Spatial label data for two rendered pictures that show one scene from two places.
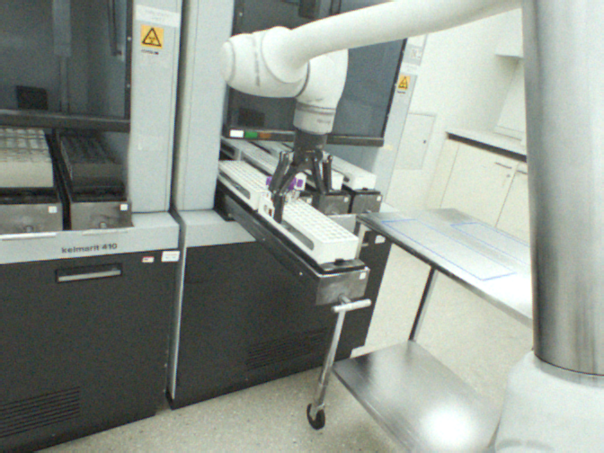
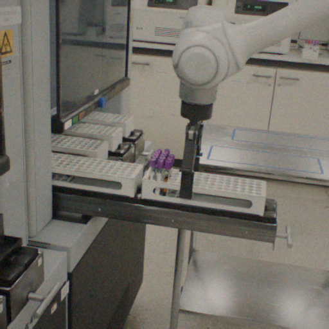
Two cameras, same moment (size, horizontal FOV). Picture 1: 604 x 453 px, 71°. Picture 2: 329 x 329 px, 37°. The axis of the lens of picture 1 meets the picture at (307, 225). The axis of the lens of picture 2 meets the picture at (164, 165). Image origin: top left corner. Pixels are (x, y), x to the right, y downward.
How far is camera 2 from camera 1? 0.89 m
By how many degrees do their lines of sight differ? 41
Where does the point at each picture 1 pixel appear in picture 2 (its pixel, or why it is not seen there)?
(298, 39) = (268, 35)
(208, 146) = (46, 149)
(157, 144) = (17, 171)
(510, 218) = (139, 108)
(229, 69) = (212, 74)
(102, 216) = (29, 284)
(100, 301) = not seen: outside the picture
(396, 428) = (266, 319)
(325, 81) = not seen: hidden behind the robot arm
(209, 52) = (40, 42)
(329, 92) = not seen: hidden behind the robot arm
